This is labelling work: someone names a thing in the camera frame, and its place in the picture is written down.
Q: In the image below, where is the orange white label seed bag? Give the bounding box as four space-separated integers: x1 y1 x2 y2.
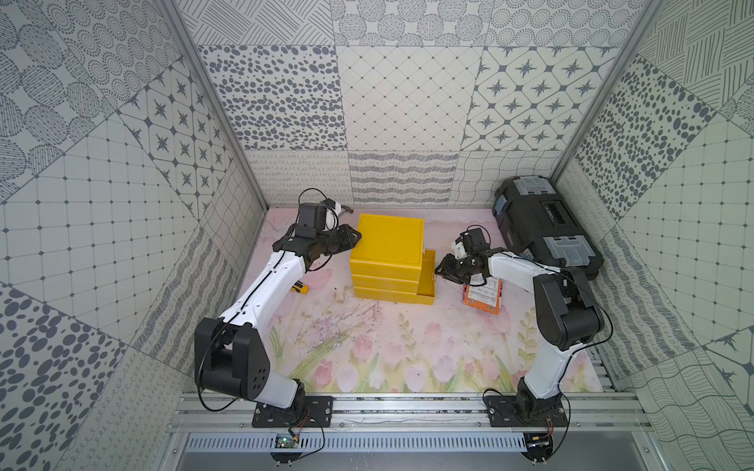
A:
463 275 502 315

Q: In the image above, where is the black plastic toolbox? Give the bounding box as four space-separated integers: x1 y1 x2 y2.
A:
492 176 604 280

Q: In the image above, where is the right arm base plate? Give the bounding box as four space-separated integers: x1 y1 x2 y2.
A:
482 394 569 429

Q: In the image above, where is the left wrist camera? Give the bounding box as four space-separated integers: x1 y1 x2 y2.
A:
296 198 344 232

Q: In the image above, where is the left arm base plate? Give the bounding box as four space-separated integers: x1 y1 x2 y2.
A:
253 396 334 429

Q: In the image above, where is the yellow bottom drawer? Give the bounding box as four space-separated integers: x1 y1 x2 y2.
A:
416 249 436 305

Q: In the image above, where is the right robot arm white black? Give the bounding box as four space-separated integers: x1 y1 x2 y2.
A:
435 249 605 406

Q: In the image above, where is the yellow black utility knife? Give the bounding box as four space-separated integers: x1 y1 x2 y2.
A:
291 281 309 294

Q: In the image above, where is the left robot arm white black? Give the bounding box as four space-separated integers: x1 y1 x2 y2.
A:
194 225 362 411

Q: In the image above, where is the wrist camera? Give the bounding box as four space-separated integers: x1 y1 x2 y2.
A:
296 198 344 232
453 226 491 259

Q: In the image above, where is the aluminium frame rail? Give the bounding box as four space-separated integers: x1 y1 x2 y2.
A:
167 392 650 432

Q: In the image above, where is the yellow plastic drawer cabinet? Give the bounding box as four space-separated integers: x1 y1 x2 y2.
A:
350 213 425 304

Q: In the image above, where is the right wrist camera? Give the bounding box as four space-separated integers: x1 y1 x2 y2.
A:
453 226 491 259

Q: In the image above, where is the white slotted cable duct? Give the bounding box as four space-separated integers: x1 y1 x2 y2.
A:
186 432 526 453

